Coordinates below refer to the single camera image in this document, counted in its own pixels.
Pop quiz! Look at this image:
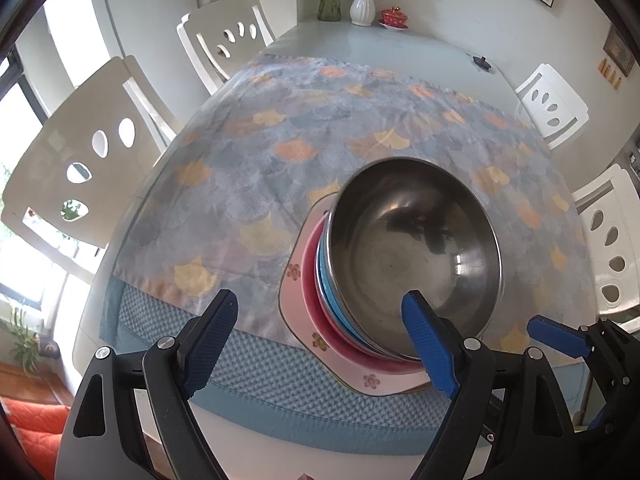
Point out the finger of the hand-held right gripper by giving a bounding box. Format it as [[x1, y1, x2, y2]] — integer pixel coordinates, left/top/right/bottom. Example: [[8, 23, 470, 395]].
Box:
[[526, 315, 640, 386], [586, 387, 636, 441]]

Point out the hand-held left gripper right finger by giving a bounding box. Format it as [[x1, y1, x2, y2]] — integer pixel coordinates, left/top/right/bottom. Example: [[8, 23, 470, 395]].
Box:
[[401, 290, 576, 480]]

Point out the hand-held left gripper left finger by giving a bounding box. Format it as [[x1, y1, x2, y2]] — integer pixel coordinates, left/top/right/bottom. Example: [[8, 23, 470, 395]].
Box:
[[54, 289, 240, 480]]

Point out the large hexagonal flower plate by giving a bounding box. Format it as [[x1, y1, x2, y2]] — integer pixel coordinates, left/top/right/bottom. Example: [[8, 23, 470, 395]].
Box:
[[279, 191, 451, 396]]

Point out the blue steel bowl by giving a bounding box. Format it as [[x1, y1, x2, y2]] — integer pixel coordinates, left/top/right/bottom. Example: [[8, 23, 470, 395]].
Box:
[[320, 158, 502, 361]]

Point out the pink steel bowl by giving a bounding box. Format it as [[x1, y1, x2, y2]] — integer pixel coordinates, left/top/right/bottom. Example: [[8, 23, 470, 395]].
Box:
[[300, 212, 426, 375]]

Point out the blue waffle table mat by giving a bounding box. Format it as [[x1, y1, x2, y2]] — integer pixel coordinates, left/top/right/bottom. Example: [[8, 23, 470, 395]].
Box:
[[97, 275, 591, 443]]

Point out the white dining chair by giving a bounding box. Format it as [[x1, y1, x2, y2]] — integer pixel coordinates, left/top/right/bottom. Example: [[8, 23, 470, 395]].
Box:
[[514, 62, 591, 151], [176, 0, 277, 96], [570, 162, 640, 333], [0, 55, 183, 263]]

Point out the floral grey tablecloth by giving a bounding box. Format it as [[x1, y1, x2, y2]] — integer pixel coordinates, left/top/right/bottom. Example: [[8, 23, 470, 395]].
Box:
[[112, 52, 591, 361]]

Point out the green potted plant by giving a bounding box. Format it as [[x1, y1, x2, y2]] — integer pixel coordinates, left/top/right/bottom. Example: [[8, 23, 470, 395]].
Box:
[[0, 305, 63, 376]]

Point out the orange red quilted cushion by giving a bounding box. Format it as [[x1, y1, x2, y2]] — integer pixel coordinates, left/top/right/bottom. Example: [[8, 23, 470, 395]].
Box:
[[0, 395, 73, 480]]

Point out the white ribbed vase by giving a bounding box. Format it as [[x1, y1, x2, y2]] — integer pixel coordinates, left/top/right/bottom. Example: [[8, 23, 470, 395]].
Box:
[[349, 0, 377, 27]]

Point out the small framed wall picture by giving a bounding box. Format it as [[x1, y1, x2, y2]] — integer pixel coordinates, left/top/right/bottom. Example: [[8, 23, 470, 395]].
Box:
[[602, 25, 636, 73]]

